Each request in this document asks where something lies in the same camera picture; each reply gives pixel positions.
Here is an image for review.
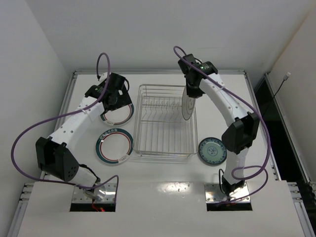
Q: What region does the white plate with dark rim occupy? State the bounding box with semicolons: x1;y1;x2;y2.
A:
182;87;196;120

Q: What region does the green-rimmed white plate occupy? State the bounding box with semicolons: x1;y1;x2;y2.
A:
100;104;134;127
95;128;133;165

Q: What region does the blue patterned green plate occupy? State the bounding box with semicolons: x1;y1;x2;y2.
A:
198;137;227;166

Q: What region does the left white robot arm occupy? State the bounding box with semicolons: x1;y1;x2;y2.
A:
36;73;132;190

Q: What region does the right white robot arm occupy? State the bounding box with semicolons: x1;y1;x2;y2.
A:
178;54;260;195

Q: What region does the metal wire dish rack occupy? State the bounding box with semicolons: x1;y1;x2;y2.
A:
133;84;198;158

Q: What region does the black wall cable with plug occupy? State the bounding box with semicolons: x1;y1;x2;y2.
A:
261;72;291;117

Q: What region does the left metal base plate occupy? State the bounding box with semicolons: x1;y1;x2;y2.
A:
72;183;117;204

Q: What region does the metal base plate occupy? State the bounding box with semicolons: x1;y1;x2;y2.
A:
204;183;251;203
72;183;117;204

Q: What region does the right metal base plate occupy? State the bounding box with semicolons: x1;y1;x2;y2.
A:
204;183;251;203

